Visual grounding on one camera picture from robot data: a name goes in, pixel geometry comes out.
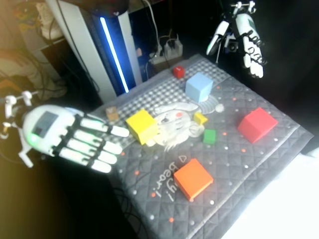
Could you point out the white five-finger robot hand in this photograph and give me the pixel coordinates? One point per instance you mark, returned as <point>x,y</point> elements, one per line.
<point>47,127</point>
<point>245,27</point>

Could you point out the light blue cube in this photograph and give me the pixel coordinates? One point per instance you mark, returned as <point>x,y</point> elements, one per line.
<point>199,87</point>

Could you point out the large yellow cube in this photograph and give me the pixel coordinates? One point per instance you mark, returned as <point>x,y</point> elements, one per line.
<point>142,125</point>

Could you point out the large red cube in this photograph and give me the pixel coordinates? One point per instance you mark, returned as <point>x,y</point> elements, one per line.
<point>256,124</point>

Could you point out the small yellow half-round block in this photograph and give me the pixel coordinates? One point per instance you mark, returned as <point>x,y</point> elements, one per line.
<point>200,118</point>

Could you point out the large orange cube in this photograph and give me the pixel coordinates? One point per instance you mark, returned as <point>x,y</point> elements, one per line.
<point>193,179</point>

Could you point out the small wooden letter cube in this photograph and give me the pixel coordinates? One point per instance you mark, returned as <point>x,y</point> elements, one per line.
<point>112,114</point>

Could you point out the white power strip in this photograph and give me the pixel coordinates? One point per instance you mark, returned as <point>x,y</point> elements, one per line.
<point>169,51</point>

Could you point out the small red number cube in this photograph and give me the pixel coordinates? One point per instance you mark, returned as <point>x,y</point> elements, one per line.
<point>178,72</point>

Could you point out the white tower with blue light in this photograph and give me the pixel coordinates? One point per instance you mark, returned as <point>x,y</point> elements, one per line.
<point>104,49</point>

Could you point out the small green cube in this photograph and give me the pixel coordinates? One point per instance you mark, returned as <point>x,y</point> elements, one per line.
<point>209,136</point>

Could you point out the grey quilt with printed bear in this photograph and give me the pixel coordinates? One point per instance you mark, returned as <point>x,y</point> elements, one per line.
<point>224,161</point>

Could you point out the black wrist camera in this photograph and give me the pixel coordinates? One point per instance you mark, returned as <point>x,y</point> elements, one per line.
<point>232,45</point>

